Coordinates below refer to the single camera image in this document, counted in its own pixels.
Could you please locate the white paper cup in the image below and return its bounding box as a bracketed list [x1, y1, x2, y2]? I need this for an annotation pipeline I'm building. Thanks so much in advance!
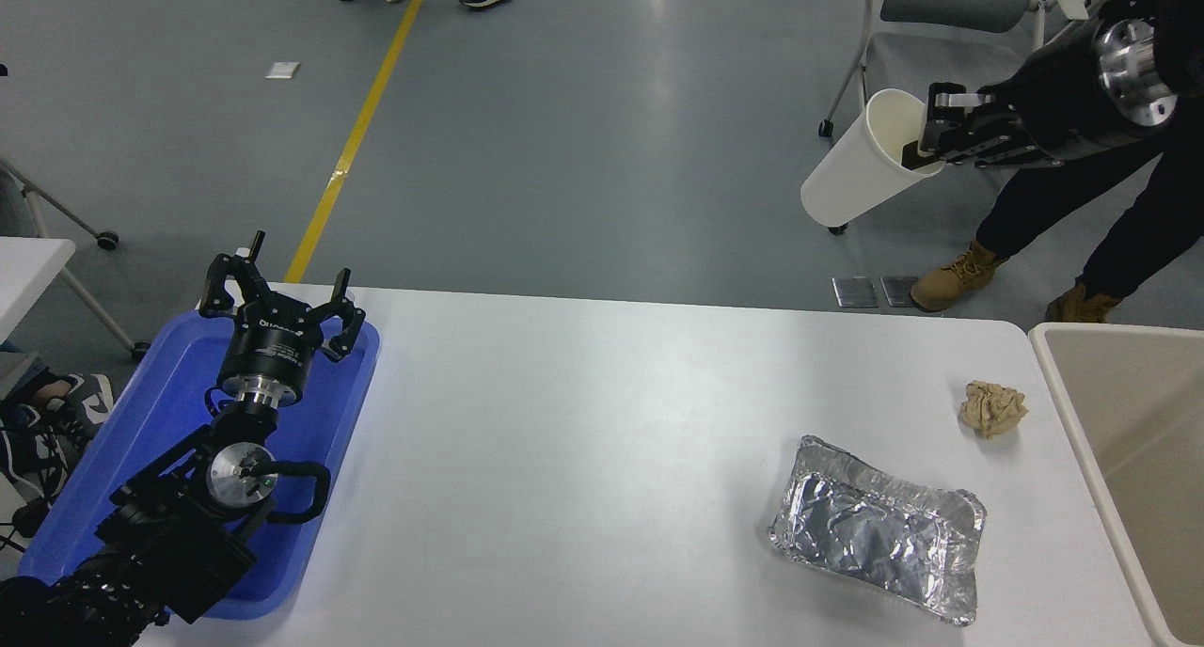
[800, 88, 946, 227]

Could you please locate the crumpled tan paper ball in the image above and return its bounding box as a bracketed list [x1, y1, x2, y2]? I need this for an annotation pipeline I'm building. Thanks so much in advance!
[959, 380, 1030, 439]

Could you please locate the white leg with caster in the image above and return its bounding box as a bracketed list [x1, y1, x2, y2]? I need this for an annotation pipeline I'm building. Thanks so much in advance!
[0, 153, 121, 253]

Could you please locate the seated person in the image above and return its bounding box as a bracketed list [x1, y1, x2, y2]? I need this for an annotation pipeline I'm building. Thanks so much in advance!
[0, 339, 119, 512]

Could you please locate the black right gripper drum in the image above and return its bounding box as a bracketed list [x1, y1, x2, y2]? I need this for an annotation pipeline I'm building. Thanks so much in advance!
[978, 24, 1144, 164]

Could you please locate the crumpled silver foil tray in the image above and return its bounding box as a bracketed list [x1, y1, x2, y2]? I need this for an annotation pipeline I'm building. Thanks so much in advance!
[768, 434, 989, 626]

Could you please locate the white side table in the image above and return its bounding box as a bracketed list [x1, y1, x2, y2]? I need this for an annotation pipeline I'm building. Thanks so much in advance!
[0, 238, 151, 363]

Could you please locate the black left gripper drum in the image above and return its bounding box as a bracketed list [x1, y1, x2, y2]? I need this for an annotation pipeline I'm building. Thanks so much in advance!
[218, 307, 323, 396]

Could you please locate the large pale bin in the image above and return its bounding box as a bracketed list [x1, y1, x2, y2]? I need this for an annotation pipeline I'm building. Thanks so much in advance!
[1030, 323, 1204, 647]

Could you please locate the blue plastic tray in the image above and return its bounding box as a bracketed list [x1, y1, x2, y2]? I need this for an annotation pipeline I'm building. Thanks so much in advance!
[19, 310, 382, 622]

